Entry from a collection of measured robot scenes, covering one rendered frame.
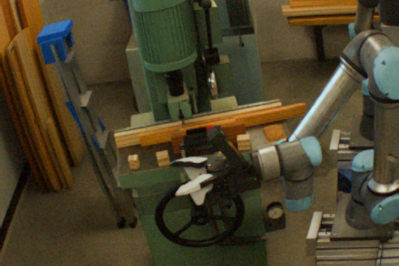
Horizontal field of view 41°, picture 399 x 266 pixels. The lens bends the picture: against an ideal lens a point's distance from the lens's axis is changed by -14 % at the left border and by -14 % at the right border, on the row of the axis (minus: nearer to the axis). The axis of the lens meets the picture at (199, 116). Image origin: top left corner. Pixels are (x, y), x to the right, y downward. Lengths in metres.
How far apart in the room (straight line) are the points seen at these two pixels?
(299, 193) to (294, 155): 0.11
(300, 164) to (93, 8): 3.33
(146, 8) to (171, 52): 0.18
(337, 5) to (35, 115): 2.13
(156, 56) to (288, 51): 2.75
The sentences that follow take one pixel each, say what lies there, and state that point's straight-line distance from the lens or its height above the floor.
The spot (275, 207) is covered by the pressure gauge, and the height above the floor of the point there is 0.68.
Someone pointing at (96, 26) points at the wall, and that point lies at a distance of 4.59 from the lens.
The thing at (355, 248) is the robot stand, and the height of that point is 0.71.
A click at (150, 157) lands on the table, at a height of 0.90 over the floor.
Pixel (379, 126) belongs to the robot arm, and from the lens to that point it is 1.44.
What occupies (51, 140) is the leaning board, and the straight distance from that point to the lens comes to 3.53.
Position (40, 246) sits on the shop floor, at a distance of 3.30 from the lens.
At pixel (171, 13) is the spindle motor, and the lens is 1.87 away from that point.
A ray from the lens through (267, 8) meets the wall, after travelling 4.45.
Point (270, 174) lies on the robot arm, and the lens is 1.38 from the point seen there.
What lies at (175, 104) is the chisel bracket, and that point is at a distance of 2.03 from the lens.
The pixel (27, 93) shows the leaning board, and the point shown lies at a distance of 3.38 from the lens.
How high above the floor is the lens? 2.03
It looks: 30 degrees down
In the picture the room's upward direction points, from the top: 11 degrees counter-clockwise
